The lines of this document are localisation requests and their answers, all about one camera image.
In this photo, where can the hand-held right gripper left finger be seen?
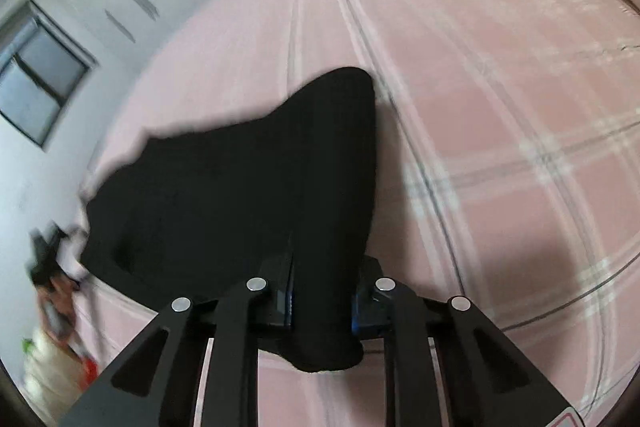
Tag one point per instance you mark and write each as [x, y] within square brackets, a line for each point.
[287, 302]

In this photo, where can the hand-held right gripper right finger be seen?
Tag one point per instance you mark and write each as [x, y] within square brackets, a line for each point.
[361, 312]

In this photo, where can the black pants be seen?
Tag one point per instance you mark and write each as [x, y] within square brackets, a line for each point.
[225, 187]

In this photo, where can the red gift box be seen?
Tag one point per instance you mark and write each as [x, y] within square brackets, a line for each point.
[89, 369]

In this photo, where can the dark framed window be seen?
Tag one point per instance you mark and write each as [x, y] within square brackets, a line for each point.
[40, 77]

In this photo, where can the pink plaid bed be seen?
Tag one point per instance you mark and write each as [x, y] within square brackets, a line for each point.
[500, 107]

